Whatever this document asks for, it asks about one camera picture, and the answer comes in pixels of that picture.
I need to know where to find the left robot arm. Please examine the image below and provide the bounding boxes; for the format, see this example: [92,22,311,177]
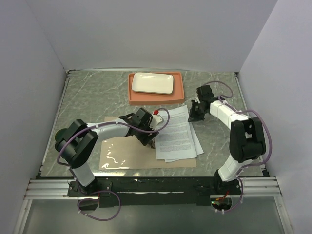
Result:
[55,108,164,196]

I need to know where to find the aluminium frame rail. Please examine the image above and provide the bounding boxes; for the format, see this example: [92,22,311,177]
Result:
[233,72,293,234]

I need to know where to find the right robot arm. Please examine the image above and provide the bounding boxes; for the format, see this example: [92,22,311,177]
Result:
[188,84,266,195]

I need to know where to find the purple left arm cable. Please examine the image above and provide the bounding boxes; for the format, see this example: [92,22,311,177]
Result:
[56,107,171,181]

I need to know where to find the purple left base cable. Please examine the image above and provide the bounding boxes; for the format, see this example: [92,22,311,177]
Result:
[77,190,122,222]

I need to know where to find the terracotta rectangular tray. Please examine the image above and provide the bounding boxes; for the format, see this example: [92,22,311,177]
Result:
[127,71,185,106]

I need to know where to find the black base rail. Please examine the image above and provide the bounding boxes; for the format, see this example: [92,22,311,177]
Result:
[67,176,241,208]

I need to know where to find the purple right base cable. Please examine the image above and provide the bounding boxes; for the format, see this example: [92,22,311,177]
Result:
[214,177,244,215]

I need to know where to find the white printed paper sheets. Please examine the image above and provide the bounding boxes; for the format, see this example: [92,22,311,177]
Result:
[155,105,204,162]

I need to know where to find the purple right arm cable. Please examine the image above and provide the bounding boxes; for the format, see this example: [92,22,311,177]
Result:
[204,80,273,169]

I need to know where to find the tan paper folder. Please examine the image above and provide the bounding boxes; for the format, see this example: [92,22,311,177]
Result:
[98,116,197,170]

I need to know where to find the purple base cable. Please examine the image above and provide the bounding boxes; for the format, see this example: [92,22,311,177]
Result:
[214,177,244,215]
[77,190,122,222]

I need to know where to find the white rectangular plate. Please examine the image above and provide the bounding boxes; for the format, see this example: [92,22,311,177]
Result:
[131,72,174,95]

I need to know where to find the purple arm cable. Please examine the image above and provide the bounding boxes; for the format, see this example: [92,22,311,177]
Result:
[204,80,273,169]
[56,107,171,181]

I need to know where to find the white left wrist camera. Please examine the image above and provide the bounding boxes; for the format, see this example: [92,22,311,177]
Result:
[150,110,164,130]

